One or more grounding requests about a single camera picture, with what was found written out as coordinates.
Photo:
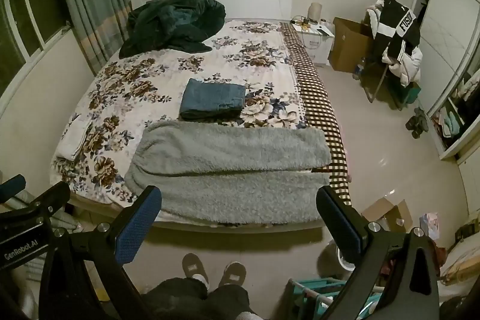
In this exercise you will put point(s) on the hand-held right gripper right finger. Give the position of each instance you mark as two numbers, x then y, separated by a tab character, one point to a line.
340	226

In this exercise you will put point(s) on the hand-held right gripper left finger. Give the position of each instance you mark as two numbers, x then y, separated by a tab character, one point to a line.
138	226

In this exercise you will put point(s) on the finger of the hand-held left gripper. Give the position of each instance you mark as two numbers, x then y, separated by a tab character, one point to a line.
48	200
13	185

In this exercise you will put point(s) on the grey fluffy blanket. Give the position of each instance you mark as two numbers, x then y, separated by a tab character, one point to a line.
232	170

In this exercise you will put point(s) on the folded blue pants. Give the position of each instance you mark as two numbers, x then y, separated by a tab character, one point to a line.
212	100

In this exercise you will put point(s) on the white round wheel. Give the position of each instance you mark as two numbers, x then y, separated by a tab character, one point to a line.
343	256

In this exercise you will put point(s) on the flattened cardboard box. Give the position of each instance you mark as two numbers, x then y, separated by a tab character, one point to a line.
388	215

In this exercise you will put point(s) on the folded white cloth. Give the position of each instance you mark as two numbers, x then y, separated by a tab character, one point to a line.
75	138

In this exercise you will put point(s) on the grey slipper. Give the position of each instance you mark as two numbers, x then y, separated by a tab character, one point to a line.
193	265
232	273

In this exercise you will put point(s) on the teal rack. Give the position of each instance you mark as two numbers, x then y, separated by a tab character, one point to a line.
318	295

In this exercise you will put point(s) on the person's left leg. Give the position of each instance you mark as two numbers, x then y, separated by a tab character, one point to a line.
172	299

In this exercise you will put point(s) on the person's leg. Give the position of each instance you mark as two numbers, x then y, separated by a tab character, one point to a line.
172	299
228	301

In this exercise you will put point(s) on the pink and blue packet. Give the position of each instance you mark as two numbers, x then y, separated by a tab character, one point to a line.
429	225

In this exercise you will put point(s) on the person's right leg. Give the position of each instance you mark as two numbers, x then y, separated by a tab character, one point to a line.
228	301

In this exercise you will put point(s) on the pair of dark slippers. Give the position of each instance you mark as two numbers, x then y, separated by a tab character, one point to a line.
417	122

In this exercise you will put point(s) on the brown checkered bed sheet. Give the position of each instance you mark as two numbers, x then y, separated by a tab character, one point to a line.
318	95

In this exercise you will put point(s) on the floral bed sheet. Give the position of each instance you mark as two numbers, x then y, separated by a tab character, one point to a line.
150	80

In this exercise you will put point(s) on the chair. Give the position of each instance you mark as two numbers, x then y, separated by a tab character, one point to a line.
377	80

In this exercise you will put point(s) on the plastic bottle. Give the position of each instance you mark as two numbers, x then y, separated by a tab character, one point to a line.
358	69

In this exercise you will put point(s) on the white garment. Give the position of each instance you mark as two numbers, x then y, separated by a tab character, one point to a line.
407	70

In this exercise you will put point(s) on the white nightstand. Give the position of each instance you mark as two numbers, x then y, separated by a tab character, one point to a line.
317	46

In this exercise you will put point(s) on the large cardboard box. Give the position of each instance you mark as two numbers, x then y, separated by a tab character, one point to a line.
350	42

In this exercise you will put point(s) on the dark green blanket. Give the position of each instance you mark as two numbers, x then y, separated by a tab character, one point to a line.
172	24

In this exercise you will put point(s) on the black jacket with white stripe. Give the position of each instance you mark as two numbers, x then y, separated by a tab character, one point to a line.
399	25

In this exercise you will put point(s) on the white wardrobe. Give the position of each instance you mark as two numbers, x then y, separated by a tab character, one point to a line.
446	42

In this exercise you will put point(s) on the beige table lamp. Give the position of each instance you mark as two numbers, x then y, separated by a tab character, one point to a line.
315	12

